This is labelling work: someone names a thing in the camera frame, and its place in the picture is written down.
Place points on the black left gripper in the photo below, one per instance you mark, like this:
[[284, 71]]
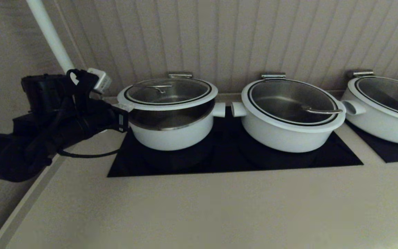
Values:
[[98, 110]]

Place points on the glass lid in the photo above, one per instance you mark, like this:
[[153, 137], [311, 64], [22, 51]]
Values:
[[185, 103], [392, 93], [288, 100]]

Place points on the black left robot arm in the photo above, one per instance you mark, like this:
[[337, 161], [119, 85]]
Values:
[[22, 145]]

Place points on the white pot, steel inner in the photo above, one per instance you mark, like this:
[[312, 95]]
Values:
[[385, 133], [282, 141], [171, 138]]

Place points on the white pole with base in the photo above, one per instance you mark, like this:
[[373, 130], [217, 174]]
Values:
[[50, 34]]

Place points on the wide black glass cooktop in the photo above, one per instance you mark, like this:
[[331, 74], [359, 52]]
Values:
[[219, 162]]

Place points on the narrow black glass cooktop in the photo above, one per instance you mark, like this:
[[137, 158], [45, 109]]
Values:
[[396, 154]]

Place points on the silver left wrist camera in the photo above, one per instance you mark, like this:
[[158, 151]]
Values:
[[99, 80]]

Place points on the metal hinge bracket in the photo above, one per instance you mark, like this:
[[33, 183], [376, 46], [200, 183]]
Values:
[[180, 74], [273, 75], [364, 73]]

